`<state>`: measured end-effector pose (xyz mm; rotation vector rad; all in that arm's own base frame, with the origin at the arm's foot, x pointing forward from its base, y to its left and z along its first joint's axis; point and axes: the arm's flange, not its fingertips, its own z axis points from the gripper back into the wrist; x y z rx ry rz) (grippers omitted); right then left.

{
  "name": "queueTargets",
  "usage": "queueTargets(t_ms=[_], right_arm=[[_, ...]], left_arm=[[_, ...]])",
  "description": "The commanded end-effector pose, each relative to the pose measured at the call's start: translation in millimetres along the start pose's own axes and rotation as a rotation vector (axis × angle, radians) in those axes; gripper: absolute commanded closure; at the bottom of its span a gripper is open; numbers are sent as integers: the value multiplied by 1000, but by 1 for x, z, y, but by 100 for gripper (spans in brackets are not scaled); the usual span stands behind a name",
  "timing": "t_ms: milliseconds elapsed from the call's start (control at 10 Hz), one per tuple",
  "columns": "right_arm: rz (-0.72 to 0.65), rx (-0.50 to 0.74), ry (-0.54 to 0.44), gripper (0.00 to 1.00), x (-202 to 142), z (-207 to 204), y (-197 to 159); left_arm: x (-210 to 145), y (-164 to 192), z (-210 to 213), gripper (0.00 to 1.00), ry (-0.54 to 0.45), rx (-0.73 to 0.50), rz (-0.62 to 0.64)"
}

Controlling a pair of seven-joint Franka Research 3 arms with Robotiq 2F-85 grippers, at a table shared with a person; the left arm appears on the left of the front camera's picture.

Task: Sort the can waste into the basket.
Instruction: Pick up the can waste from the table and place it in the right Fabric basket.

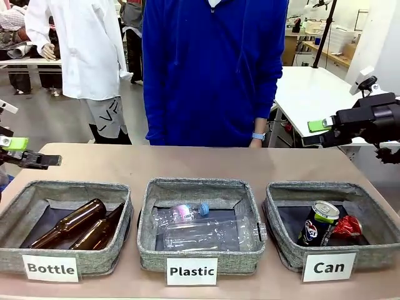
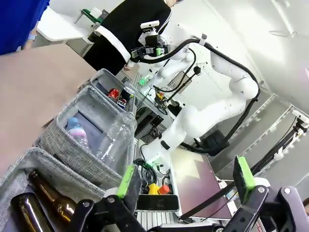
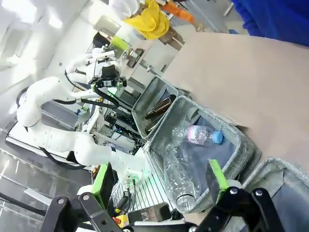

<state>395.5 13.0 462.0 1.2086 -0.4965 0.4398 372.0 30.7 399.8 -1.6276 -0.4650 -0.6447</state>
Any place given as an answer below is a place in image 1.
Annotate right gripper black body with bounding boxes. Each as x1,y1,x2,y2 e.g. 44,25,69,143
336,92,400,146

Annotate crushed red can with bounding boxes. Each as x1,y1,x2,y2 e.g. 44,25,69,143
331,215,363,238

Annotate black Pepsi can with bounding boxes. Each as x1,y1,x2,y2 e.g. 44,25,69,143
296,200,341,248

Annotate brown glass bottle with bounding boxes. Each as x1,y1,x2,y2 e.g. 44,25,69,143
29,198,107,250
69,202,126,251

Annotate small plastic bottle blue cap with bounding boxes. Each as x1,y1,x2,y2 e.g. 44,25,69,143
151,201,210,224

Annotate large clear plastic bottle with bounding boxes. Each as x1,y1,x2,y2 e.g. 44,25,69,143
162,215,269,251

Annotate person left forearm blue sleeve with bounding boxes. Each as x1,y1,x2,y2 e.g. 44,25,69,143
254,56,288,135

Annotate grey fabric basket Bottle label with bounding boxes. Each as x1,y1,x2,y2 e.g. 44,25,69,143
0,179,134,278

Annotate grey fabric basket Can label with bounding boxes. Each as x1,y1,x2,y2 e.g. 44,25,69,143
264,181,400,273

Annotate white Can label card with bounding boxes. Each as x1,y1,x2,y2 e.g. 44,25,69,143
301,251,358,283

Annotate grey fabric basket Plastic label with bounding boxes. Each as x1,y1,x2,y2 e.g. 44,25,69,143
136,177,266,278

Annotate large white table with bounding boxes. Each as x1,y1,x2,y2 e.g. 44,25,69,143
268,65,376,148

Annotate wooden desk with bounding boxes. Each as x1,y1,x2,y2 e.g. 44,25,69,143
301,40,353,68

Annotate long white table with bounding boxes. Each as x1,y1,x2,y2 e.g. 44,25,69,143
0,57,63,68

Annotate wooden cabinet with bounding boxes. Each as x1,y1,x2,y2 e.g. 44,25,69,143
282,32,298,66

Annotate stacked white boxes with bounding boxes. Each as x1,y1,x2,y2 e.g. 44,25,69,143
329,24,365,44

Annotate black tripod pole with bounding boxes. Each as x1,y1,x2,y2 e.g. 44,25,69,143
312,0,338,69

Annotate white Bottle label card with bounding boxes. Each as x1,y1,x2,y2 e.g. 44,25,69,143
21,253,79,282

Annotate figure in white shirt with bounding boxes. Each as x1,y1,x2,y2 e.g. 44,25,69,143
24,0,134,146

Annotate person in blue hoodie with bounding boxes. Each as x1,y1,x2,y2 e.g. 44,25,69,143
142,0,288,148

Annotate person in pink plaid shirt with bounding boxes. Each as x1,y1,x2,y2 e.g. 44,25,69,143
0,2,34,51

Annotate person in black clothes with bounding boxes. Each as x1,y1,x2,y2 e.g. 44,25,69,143
120,0,144,85

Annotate white Plastic label card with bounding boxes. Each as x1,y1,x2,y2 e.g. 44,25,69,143
166,257,218,287

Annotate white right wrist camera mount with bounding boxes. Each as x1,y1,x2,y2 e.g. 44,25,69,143
349,66,381,96

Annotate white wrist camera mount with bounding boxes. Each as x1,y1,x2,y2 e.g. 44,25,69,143
349,66,381,96
0,99,19,115

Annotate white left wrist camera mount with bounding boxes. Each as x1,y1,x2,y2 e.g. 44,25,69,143
0,99,19,115

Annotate black cable bundle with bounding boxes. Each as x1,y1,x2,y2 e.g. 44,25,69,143
374,142,400,166

